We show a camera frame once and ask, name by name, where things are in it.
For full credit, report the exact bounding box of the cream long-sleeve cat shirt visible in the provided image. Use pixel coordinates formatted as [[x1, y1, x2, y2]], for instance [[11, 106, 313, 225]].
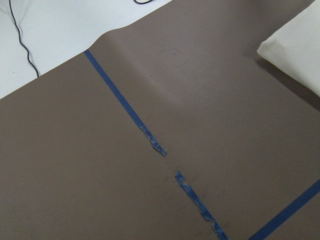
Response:
[[257, 0, 320, 96]]

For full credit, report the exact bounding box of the black cable on desk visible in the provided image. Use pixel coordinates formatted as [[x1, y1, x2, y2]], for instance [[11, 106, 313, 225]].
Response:
[[8, 0, 41, 78]]

